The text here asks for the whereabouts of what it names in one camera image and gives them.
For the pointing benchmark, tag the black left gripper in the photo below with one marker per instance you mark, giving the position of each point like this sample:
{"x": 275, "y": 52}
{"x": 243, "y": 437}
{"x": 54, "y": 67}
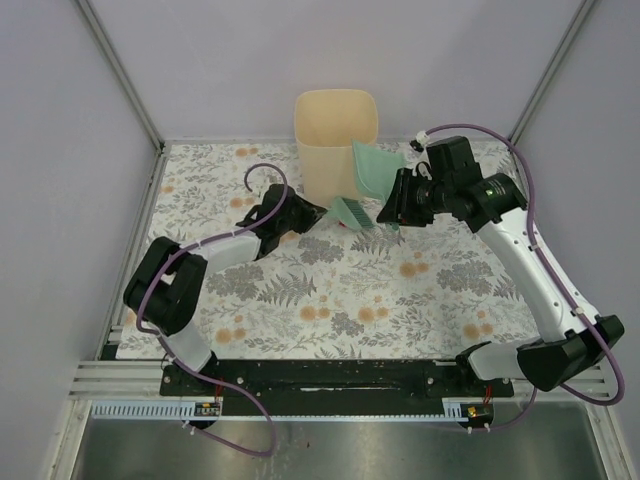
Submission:
{"x": 310, "y": 214}

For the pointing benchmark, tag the green hand brush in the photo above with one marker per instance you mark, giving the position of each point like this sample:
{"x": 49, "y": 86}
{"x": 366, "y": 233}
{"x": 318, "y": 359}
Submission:
{"x": 351, "y": 213}

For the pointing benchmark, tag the green dustpan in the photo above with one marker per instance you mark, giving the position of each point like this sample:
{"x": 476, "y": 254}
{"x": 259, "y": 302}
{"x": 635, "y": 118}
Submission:
{"x": 375, "y": 171}

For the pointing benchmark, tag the beige waste bin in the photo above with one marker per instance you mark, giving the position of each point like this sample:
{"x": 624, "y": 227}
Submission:
{"x": 326, "y": 122}

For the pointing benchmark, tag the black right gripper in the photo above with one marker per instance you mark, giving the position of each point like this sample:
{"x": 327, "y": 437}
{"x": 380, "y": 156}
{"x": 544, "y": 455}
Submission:
{"x": 398, "y": 209}

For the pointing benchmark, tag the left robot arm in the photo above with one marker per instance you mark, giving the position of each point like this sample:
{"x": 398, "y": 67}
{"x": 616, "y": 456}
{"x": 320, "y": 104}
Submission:
{"x": 165, "y": 287}

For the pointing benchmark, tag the slotted cable duct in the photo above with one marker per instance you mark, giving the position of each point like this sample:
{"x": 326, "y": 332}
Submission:
{"x": 439, "y": 410}

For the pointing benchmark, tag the floral table cloth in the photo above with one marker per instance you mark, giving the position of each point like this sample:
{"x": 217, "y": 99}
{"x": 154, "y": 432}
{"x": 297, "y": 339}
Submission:
{"x": 332, "y": 293}

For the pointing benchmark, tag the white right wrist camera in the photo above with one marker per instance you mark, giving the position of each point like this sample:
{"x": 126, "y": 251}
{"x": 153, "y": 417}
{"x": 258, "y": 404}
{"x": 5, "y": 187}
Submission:
{"x": 419, "y": 145}

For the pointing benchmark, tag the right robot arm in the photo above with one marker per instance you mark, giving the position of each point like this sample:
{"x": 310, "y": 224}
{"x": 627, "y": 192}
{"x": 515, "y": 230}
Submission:
{"x": 572, "y": 335}

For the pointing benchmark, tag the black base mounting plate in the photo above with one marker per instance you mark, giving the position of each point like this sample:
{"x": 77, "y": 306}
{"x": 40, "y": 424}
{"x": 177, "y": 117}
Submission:
{"x": 429, "y": 378}

